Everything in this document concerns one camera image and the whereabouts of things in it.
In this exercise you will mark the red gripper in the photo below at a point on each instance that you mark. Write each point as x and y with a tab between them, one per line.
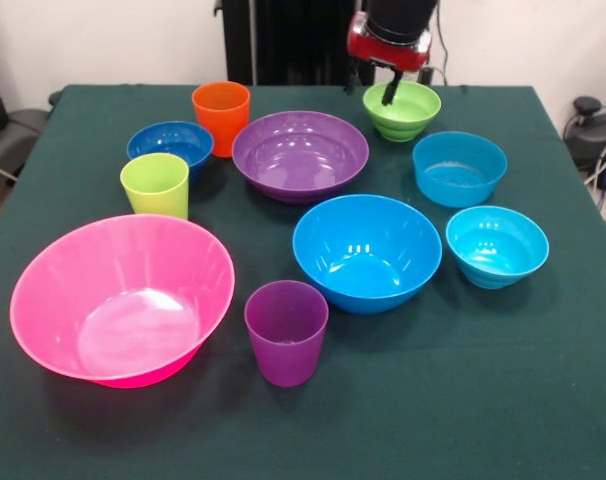
388	52

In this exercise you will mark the dark green tablecloth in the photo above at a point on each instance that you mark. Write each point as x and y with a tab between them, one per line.
433	375

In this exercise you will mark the green ribbed bowl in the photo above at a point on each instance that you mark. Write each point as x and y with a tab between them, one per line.
410	120

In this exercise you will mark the large purple bowl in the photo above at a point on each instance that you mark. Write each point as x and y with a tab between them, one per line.
300	160

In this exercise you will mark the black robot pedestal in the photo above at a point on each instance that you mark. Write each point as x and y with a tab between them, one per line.
293	40

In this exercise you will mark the large pink bowl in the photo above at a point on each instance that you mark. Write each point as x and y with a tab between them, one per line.
123	300

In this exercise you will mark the orange cup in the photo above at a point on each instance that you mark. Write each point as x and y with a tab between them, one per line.
223	125

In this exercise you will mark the lime green cup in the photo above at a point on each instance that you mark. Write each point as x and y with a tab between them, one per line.
155	190

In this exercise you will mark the dark blue ribbed bowl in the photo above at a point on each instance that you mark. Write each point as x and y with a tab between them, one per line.
173	145

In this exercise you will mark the translucent blue straight-sided bowl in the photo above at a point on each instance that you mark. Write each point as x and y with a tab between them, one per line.
458	175

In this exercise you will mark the large blue bowl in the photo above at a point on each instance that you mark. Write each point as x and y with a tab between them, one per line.
363	250

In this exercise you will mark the purple cup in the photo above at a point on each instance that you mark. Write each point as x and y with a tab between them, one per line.
285	350

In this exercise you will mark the cyan ribbed bowl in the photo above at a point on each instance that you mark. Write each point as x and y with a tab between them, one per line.
493	250

